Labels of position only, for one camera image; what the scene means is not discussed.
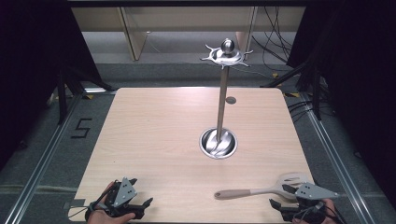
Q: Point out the person's left hand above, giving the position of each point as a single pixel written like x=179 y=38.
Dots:
x=100 y=216

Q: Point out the black curtain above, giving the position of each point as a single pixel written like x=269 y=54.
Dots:
x=358 y=77
x=28 y=62

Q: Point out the aluminium floor rail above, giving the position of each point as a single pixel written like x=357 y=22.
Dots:
x=40 y=165
x=337 y=165

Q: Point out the person's right hand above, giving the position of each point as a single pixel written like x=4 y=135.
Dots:
x=329 y=214

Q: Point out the stainless steel utensil rack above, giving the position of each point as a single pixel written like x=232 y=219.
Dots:
x=221 y=112

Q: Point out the black tripod stand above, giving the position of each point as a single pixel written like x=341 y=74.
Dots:
x=316 y=90
x=62 y=93

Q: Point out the grey round table grommet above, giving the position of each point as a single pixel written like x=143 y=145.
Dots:
x=230 y=100

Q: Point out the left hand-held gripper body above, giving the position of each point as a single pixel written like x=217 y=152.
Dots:
x=125 y=193

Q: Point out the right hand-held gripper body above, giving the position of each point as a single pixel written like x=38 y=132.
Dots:
x=313 y=193

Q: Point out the light wooden desk frame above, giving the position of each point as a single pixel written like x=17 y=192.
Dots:
x=134 y=28

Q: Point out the beige slotted spatula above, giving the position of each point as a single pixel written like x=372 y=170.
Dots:
x=249 y=193

